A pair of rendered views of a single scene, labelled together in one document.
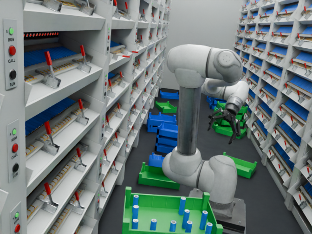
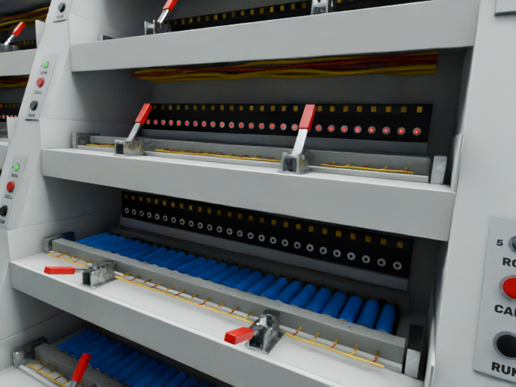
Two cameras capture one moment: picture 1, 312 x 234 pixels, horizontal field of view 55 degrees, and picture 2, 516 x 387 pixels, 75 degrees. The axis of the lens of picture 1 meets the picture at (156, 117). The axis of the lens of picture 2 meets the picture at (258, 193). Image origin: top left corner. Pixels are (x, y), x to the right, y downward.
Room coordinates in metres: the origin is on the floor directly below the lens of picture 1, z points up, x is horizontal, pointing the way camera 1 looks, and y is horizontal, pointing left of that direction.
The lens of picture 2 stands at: (1.85, -0.14, 1.05)
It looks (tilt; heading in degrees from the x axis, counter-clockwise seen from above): 7 degrees up; 113
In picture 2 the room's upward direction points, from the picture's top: 11 degrees clockwise
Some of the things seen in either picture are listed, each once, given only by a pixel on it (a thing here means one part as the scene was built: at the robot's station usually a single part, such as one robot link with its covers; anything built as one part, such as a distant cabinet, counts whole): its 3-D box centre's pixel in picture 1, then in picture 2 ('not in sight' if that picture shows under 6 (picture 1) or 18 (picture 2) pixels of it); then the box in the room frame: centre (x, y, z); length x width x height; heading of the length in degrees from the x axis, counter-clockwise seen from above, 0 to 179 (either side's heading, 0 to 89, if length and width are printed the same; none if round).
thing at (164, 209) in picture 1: (169, 216); not in sight; (0.85, -0.08, 0.52); 0.30 x 0.20 x 0.08; 95
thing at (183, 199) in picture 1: (182, 206); not in sight; (0.92, -0.13, 0.52); 0.02 x 0.02 x 0.06
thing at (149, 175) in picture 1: (160, 175); not in sight; (2.03, -0.08, 0.04); 0.30 x 0.20 x 0.08; 86
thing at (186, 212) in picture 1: (185, 218); not in sight; (0.85, -0.14, 0.52); 0.02 x 0.02 x 0.06
